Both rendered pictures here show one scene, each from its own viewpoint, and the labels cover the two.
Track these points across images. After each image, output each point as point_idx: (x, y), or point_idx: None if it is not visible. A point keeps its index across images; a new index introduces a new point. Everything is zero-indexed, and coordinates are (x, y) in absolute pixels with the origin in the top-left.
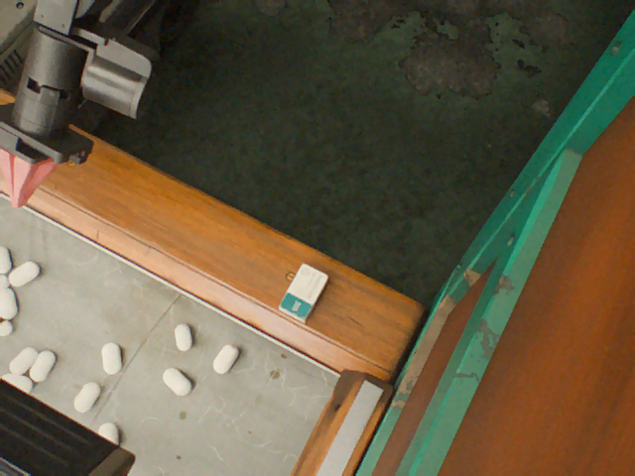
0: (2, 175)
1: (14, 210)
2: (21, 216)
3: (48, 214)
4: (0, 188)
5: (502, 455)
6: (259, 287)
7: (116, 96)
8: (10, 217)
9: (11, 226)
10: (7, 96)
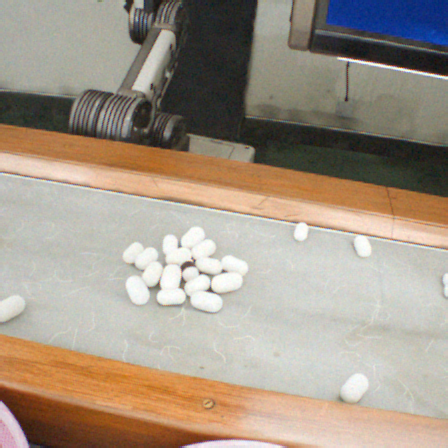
0: (417, 227)
1: (438, 253)
2: (446, 256)
3: None
4: (416, 241)
5: None
6: None
7: None
8: (440, 258)
9: (447, 263)
10: (375, 185)
